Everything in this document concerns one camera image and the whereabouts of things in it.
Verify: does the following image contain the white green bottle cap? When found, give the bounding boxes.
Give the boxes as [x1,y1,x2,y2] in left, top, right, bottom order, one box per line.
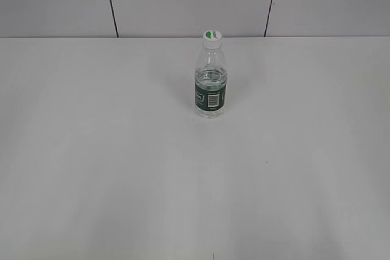
[202,29,222,50]

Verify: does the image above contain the clear Cestbon water bottle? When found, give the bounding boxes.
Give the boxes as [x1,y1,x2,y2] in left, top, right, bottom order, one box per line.
[194,47,228,119]

